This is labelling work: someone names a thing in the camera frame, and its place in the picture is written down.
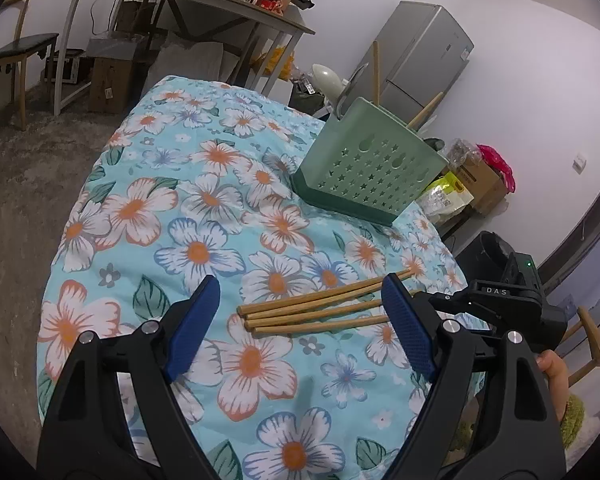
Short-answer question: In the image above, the wooden chair with black seat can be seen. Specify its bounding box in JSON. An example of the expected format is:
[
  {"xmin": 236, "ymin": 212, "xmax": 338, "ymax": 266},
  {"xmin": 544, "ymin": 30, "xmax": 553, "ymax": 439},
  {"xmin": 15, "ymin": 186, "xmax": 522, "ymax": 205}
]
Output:
[{"xmin": 0, "ymin": 0, "xmax": 61, "ymax": 133}]

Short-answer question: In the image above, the clear plastic container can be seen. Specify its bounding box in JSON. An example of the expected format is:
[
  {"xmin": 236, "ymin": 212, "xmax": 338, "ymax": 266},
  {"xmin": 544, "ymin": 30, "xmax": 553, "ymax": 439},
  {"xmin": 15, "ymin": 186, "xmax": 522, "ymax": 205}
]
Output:
[{"xmin": 86, "ymin": 32, "xmax": 146, "ymax": 58}]

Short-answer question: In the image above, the green perforated utensil holder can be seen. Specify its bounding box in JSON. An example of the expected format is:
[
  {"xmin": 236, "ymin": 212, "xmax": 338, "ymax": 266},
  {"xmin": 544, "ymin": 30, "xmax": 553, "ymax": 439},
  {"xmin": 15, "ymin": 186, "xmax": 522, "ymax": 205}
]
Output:
[{"xmin": 291, "ymin": 96, "xmax": 451, "ymax": 227}]

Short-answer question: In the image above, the open cardboard box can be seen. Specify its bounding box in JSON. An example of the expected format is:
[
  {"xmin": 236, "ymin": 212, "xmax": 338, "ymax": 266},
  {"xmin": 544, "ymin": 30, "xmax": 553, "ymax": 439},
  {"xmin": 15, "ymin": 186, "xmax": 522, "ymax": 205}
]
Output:
[{"xmin": 447, "ymin": 157, "xmax": 508, "ymax": 216}]

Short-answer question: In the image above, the light wooden chair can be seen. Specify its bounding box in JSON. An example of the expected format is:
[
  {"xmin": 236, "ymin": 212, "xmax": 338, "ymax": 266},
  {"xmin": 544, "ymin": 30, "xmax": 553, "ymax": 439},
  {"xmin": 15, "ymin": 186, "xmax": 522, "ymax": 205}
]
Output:
[{"xmin": 555, "ymin": 306, "xmax": 600, "ymax": 388}]

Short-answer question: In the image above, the grey-green bag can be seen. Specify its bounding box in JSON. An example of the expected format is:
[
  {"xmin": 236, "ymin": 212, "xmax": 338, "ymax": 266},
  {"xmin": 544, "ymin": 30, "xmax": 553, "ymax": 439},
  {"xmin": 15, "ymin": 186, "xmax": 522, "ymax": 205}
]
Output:
[{"xmin": 290, "ymin": 77, "xmax": 326, "ymax": 111}]

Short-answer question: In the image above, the pink plastic bag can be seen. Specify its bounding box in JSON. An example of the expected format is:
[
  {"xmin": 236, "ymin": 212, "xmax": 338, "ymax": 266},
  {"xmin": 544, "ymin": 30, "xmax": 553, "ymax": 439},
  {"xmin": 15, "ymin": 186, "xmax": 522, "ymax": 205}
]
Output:
[{"xmin": 475, "ymin": 144, "xmax": 516, "ymax": 193}]

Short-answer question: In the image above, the large cardboard box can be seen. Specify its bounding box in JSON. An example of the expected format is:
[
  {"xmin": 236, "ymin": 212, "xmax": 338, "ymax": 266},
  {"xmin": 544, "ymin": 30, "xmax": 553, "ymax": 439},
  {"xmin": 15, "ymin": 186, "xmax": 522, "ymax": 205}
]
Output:
[{"xmin": 89, "ymin": 55, "xmax": 133, "ymax": 113}]

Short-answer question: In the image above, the pale green plastic spoon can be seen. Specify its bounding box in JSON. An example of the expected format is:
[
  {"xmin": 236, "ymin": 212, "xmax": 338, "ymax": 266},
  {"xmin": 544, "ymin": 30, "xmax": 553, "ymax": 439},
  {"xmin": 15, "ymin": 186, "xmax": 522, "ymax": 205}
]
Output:
[{"xmin": 312, "ymin": 62, "xmax": 343, "ymax": 121}]

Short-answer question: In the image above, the floral blue blanket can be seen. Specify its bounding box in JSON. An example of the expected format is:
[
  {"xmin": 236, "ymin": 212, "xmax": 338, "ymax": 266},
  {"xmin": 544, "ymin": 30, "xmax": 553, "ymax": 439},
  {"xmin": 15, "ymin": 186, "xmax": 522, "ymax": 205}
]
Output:
[{"xmin": 36, "ymin": 75, "xmax": 486, "ymax": 480}]

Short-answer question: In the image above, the yellow-green bag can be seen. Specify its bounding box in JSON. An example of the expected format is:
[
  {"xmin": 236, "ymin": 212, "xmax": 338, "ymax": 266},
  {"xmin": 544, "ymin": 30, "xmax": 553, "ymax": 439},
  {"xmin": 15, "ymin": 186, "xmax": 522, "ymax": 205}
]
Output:
[{"xmin": 422, "ymin": 172, "xmax": 473, "ymax": 226}]

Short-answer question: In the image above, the black trash bin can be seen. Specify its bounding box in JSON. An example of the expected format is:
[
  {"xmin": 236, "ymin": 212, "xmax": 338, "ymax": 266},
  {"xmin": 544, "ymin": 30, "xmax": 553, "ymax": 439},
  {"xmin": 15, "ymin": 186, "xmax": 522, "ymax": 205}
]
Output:
[{"xmin": 455, "ymin": 230, "xmax": 518, "ymax": 291}]

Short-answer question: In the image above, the grey refrigerator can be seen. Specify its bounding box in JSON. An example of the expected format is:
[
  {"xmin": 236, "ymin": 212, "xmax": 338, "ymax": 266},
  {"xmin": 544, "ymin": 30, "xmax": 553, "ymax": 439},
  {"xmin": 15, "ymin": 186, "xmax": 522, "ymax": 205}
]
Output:
[{"xmin": 350, "ymin": 1, "xmax": 475, "ymax": 126}]

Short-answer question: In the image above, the person's right hand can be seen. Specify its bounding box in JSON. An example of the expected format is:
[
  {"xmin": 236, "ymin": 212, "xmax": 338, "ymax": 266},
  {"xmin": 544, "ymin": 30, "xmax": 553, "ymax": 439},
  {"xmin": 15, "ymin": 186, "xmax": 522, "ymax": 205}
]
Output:
[{"xmin": 536, "ymin": 349, "xmax": 571, "ymax": 423}]

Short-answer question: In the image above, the orange bag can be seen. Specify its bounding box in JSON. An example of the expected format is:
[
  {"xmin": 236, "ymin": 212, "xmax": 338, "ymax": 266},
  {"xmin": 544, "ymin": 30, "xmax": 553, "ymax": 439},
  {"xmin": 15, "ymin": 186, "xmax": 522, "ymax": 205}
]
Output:
[{"xmin": 252, "ymin": 45, "xmax": 298, "ymax": 81}]

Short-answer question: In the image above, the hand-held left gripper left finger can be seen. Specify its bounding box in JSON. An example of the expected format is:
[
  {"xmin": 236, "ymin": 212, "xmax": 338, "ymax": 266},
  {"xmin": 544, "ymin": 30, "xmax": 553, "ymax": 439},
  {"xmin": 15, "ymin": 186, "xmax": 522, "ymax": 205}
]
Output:
[{"xmin": 36, "ymin": 275, "xmax": 222, "ymax": 480}]

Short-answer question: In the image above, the clear plastic bag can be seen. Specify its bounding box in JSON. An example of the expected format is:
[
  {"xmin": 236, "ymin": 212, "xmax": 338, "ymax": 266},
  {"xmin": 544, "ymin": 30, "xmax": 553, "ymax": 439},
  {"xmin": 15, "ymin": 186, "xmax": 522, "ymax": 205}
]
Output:
[{"xmin": 445, "ymin": 137, "xmax": 481, "ymax": 171}]

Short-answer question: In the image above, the small white appliance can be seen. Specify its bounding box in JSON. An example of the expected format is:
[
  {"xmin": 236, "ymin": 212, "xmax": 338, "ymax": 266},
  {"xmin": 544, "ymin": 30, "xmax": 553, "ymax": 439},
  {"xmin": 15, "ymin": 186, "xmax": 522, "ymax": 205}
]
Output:
[{"xmin": 44, "ymin": 49, "xmax": 86, "ymax": 85}]

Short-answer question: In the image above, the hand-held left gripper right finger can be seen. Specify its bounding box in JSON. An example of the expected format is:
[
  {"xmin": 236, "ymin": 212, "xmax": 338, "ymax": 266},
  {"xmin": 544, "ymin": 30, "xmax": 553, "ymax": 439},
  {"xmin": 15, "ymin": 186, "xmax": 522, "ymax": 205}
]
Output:
[{"xmin": 381, "ymin": 272, "xmax": 567, "ymax": 480}]

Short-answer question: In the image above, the grey pillow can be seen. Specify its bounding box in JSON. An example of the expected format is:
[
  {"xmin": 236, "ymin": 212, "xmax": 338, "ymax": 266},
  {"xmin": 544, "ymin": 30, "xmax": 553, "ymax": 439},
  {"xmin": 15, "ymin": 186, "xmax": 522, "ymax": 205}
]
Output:
[{"xmin": 150, "ymin": 42, "xmax": 226, "ymax": 91}]

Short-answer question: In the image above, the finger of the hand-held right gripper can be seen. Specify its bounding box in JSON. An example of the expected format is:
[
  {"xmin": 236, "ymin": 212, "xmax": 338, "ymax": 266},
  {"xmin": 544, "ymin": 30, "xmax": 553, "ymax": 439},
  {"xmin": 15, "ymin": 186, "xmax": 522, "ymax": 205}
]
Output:
[{"xmin": 429, "ymin": 290, "xmax": 471, "ymax": 317}]

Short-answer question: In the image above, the green plush item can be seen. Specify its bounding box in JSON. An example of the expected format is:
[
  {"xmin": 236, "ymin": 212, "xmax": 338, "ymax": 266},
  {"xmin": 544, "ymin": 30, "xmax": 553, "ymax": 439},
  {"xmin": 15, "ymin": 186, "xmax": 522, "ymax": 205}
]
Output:
[{"xmin": 557, "ymin": 394, "xmax": 586, "ymax": 461}]

